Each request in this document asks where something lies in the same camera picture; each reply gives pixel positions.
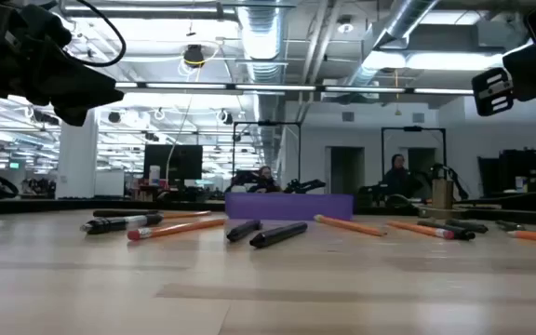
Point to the black background rig frame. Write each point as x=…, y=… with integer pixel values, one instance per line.
x=268, y=124
x=412, y=129

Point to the silver ceiling duct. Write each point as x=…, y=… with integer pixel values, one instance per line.
x=403, y=18
x=262, y=37

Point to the black monitor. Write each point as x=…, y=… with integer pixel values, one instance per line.
x=175, y=163

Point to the white pillar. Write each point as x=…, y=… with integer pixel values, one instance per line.
x=77, y=158

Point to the black background robot arm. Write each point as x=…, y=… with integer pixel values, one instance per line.
x=305, y=186

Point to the purple plastic supply box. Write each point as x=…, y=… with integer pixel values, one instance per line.
x=291, y=207

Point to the cylindrical stand with round base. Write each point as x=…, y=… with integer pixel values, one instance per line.
x=442, y=195

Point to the black table rig frame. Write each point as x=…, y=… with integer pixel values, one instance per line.
x=110, y=205

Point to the long ceiling light bar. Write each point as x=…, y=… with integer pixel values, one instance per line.
x=272, y=87

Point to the green sign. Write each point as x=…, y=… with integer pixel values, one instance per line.
x=14, y=165

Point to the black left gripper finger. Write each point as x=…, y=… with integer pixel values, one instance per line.
x=75, y=116
x=86, y=90

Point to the white wipes container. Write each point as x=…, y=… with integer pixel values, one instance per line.
x=154, y=176

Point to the person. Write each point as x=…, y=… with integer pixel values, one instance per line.
x=264, y=177
x=397, y=179

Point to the short black marker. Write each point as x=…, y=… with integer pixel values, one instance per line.
x=244, y=230

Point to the orange pencil red eraser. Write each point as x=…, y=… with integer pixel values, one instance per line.
x=417, y=228
x=175, y=229

